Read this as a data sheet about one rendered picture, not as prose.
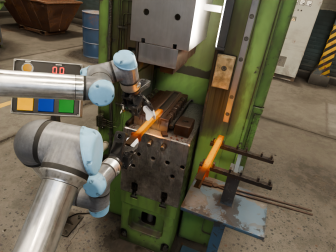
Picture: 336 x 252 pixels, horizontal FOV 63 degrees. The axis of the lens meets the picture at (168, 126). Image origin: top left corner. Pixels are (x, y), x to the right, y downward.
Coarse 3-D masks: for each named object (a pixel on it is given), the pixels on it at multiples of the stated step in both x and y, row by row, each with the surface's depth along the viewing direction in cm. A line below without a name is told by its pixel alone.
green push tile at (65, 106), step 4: (60, 100) 141; (64, 100) 141; (68, 100) 142; (72, 100) 142; (60, 104) 141; (64, 104) 141; (68, 104) 141; (72, 104) 142; (60, 108) 141; (64, 108) 141; (68, 108) 141; (72, 108) 142; (64, 112) 142; (68, 112) 142; (72, 112) 142
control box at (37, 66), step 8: (16, 64) 138; (32, 64) 140; (40, 64) 140; (48, 64) 141; (56, 64) 142; (64, 64) 142; (72, 64) 143; (80, 64) 144; (48, 72) 141; (56, 72) 141; (64, 72) 142; (72, 72) 143; (16, 104) 138; (56, 104) 141; (80, 104) 144; (16, 112) 138; (24, 112) 139; (32, 112) 139; (40, 112) 140; (48, 112) 140; (56, 112) 141; (80, 112) 145
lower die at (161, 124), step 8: (152, 96) 174; (160, 96) 173; (168, 96) 172; (176, 96) 173; (184, 96) 177; (152, 104) 160; (160, 104) 159; (144, 112) 150; (168, 112) 153; (136, 120) 151; (144, 120) 150; (160, 120) 146; (168, 120) 145; (152, 128) 150; (160, 128) 148; (168, 128) 150
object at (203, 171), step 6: (222, 138) 139; (216, 144) 133; (210, 150) 127; (216, 150) 128; (210, 156) 123; (204, 162) 118; (210, 162) 119; (198, 168) 114; (204, 168) 112; (198, 174) 108; (204, 174) 114; (198, 180) 106; (198, 186) 108
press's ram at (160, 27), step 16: (144, 0) 122; (160, 0) 120; (176, 0) 118; (192, 0) 116; (208, 0) 141; (144, 16) 126; (160, 16) 123; (176, 16) 121; (192, 16) 119; (208, 16) 152; (144, 32) 129; (160, 32) 126; (176, 32) 124; (192, 32) 124; (176, 48) 127
